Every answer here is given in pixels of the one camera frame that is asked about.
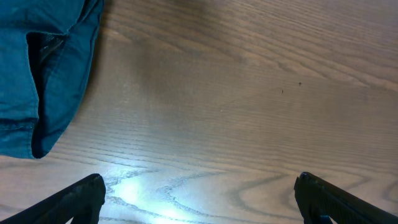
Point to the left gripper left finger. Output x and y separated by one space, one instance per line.
79 203

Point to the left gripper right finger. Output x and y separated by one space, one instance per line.
322 202

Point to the folded navy shorts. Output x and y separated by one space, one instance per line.
47 49

